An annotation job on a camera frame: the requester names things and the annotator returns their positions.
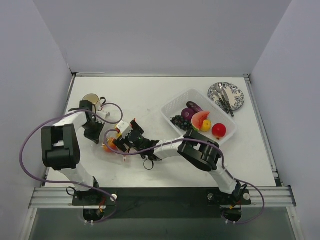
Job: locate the fake watermelon slice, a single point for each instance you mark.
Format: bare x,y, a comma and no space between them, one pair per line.
198,118

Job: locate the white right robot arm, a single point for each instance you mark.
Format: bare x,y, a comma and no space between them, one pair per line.
200,151

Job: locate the purple fake onion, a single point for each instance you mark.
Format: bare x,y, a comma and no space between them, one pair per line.
187,114

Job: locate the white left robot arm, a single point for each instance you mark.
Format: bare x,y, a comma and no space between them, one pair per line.
61,150

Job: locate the fake red apple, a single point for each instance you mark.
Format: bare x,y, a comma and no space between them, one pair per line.
219,130

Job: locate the aluminium front rail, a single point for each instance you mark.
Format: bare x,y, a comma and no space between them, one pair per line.
62,197

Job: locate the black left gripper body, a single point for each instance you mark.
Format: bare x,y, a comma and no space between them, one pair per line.
93,128

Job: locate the fake yellow lemon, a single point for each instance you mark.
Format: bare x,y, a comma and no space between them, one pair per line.
206,125

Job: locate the metal spoon dark handle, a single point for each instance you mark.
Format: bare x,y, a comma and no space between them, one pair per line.
224,102

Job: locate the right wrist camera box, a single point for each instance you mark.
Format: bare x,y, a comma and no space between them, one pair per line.
124,128

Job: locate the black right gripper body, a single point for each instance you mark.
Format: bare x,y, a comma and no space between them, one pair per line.
127,140

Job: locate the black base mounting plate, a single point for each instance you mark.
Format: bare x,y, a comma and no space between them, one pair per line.
160,203

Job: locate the white plastic basket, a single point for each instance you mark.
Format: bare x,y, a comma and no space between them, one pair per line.
177,103

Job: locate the cream mug black handle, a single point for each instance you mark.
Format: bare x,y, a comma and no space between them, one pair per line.
97,101

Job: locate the fake purple eggplant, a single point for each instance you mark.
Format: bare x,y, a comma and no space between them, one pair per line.
193,106

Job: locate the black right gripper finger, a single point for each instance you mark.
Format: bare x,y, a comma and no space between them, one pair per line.
121,144
136,127

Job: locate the fake dark grape bunch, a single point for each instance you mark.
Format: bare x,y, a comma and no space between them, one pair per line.
182,123

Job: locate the blue floral plate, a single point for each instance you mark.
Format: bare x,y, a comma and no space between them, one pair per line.
234,93

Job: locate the metal fork dark handle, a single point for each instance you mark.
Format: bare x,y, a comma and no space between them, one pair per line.
227,101

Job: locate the clear zip bag orange seal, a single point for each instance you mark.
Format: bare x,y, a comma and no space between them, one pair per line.
114,133

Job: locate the fake orange persimmon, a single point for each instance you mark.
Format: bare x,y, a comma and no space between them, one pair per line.
109,147

